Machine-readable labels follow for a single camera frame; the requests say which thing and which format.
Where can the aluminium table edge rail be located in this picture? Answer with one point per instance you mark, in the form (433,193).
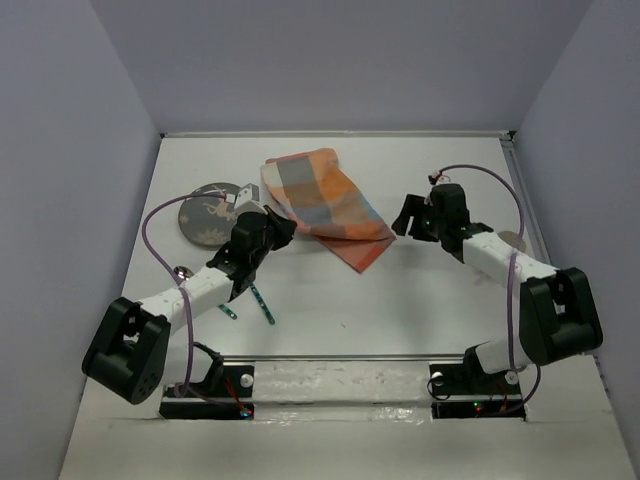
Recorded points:
(499,134)

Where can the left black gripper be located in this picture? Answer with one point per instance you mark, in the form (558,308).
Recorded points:
(283,228)

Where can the fork with teal handle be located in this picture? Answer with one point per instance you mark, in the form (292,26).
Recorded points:
(264,307)

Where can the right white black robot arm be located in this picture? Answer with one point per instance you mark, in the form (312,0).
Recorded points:
(557,316)

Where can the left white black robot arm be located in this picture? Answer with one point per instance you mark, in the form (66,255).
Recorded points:
(128,352)

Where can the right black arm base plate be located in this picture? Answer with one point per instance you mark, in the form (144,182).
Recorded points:
(456,395)

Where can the red white paper cup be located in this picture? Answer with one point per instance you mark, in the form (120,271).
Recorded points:
(514,240)

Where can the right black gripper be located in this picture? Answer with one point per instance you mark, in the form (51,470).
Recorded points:
(414,205)

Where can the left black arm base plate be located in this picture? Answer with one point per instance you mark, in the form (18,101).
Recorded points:
(226,395)

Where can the orange grey checkered cloth napkin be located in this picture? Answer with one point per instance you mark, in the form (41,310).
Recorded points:
(312,190)

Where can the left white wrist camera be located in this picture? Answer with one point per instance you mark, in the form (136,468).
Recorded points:
(246,200)

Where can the spoon with teal handle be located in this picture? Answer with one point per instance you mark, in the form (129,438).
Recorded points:
(184,273)

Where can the dark round deer plate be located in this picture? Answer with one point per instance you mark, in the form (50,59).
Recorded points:
(207,219)

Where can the white front cover panel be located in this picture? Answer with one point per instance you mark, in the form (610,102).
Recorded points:
(569,432)

